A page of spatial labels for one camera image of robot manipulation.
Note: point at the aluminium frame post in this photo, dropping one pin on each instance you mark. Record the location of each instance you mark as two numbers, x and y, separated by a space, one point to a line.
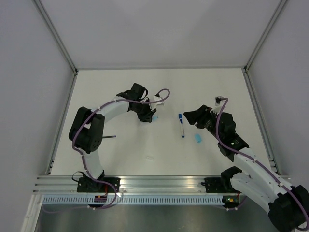
48 21
271 23

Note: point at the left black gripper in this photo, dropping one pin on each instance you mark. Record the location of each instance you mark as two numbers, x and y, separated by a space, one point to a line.
147 117

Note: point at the white whiteboard marker pen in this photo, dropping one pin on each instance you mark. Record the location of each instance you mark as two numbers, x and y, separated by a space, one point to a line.
181 128

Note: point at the right aluminium frame post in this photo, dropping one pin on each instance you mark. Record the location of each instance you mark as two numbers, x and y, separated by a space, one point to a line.
271 23

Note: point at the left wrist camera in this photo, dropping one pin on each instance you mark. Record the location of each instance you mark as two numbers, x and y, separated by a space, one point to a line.
158 101

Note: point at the black mounting plate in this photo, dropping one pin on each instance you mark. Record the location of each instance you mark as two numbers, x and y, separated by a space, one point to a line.
87 185
214 185

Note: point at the left aluminium frame post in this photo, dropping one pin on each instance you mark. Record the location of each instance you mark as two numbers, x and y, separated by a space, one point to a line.
48 21

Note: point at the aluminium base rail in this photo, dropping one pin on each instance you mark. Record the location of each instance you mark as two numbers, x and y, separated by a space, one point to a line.
131 185

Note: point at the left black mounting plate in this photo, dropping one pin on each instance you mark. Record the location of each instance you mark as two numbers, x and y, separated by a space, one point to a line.
87 185

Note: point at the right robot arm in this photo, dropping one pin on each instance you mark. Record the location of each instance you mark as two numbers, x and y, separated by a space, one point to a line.
287 206

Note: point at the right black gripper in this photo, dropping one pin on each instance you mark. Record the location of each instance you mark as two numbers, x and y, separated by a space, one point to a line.
196 115

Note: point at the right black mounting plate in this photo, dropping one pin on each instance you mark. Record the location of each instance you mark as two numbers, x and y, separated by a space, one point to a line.
214 185

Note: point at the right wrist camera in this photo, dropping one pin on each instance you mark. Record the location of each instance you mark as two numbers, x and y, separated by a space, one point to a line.
219 101

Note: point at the light blue highlighter cap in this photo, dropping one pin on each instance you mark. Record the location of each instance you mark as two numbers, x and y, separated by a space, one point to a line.
198 138

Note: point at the small purple pen refill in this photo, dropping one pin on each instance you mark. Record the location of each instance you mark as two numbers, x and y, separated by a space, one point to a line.
106 137

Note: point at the white slotted cable duct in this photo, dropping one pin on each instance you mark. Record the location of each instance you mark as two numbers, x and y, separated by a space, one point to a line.
140 200

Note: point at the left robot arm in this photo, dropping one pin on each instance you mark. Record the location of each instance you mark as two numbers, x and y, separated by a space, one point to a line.
86 132

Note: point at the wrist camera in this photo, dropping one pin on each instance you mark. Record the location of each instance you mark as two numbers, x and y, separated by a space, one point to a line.
219 101
158 101

